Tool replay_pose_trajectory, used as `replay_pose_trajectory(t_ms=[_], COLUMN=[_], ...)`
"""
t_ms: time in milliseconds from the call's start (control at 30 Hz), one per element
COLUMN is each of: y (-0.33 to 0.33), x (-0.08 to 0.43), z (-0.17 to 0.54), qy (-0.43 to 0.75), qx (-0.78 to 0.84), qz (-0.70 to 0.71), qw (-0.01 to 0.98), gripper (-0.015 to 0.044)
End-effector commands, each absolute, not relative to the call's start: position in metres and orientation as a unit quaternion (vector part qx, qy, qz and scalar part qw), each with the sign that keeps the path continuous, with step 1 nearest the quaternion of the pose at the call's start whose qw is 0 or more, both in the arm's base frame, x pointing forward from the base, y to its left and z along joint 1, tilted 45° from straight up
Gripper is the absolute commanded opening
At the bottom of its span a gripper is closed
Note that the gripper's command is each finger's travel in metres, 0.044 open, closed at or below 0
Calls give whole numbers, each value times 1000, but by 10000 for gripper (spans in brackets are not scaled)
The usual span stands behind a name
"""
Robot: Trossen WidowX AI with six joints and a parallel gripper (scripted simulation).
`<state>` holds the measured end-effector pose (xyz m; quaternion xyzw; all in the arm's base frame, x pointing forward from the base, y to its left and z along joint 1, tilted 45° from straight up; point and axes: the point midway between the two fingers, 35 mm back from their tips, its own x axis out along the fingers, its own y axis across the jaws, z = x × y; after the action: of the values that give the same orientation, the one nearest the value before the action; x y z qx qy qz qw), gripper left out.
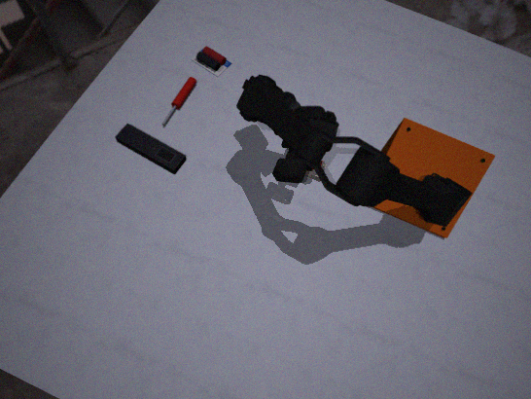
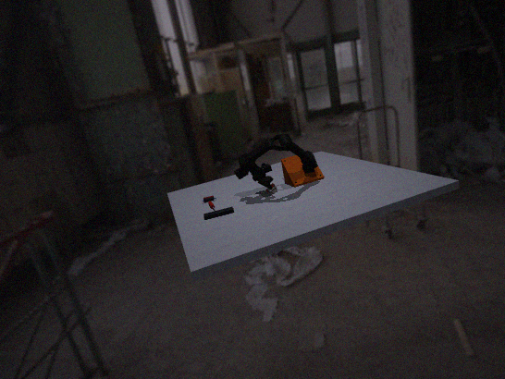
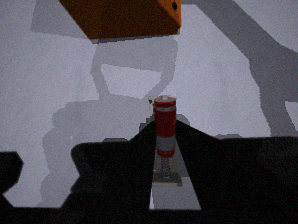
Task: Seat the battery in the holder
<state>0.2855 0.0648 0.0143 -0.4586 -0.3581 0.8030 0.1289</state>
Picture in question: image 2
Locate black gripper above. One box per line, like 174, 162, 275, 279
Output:
251, 166, 273, 189

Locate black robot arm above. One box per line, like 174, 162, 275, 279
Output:
234, 134, 318, 179

